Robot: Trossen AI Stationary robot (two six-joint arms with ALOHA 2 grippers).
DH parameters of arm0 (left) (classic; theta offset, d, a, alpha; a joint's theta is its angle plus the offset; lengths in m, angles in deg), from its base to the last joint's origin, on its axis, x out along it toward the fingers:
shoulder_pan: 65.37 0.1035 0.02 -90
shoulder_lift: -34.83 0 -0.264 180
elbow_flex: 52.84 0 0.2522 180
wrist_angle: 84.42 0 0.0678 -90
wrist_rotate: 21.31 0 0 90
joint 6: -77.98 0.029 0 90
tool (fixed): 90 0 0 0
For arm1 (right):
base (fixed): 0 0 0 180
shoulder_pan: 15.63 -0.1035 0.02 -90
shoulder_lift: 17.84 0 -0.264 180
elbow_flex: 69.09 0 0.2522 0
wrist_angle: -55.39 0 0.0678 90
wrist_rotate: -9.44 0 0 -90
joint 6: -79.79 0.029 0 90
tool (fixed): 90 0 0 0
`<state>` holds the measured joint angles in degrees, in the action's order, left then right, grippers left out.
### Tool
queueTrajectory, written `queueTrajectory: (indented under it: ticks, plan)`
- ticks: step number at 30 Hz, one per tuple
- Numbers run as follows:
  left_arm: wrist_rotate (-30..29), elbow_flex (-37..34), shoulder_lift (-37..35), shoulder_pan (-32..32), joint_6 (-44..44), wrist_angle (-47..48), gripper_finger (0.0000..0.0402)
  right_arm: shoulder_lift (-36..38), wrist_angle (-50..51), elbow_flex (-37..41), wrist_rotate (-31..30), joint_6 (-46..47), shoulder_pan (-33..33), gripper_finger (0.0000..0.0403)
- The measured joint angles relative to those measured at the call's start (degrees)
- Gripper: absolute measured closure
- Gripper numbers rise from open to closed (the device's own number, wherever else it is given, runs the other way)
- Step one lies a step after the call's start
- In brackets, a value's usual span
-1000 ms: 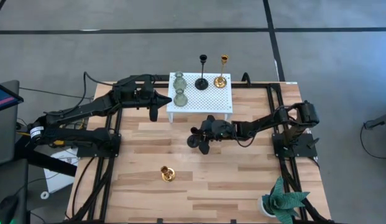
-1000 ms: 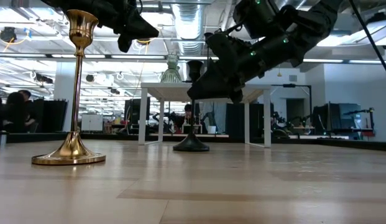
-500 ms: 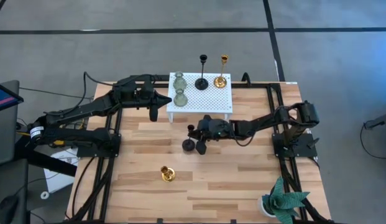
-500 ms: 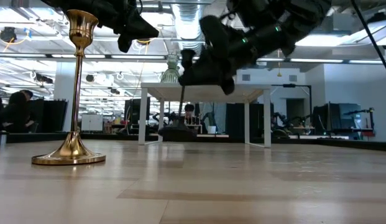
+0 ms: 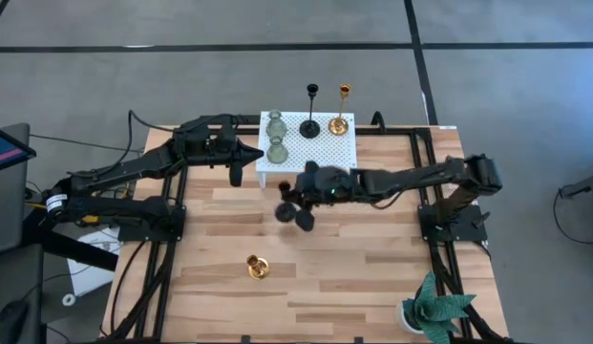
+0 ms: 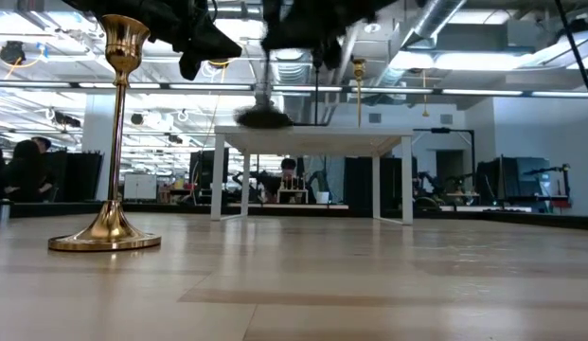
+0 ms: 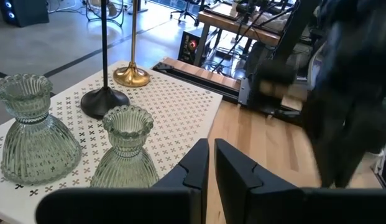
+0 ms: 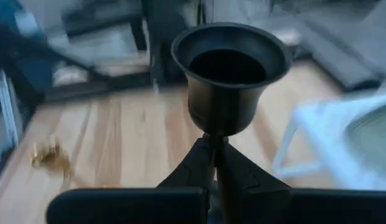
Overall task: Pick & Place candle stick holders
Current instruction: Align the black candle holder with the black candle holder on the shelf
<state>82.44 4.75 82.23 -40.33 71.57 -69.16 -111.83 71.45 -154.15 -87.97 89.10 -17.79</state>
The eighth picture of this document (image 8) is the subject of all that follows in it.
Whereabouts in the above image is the gold tall candlestick holder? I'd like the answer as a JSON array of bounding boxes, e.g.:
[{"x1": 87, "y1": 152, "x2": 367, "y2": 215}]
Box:
[{"x1": 30, "y1": 133, "x2": 76, "y2": 182}]

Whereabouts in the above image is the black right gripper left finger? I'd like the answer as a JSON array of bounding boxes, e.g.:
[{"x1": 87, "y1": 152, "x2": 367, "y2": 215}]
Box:
[{"x1": 45, "y1": 136, "x2": 216, "y2": 224}]

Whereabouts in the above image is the white small shelf table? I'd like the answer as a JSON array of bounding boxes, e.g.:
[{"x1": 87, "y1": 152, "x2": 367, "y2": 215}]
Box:
[{"x1": 271, "y1": 93, "x2": 386, "y2": 191}]

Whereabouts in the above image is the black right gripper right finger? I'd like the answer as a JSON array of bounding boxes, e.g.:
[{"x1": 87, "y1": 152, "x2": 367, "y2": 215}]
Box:
[{"x1": 225, "y1": 144, "x2": 386, "y2": 224}]

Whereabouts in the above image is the black tall candlestick holder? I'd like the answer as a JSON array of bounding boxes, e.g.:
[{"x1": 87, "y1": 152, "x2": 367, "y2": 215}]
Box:
[{"x1": 170, "y1": 21, "x2": 293, "y2": 224}]

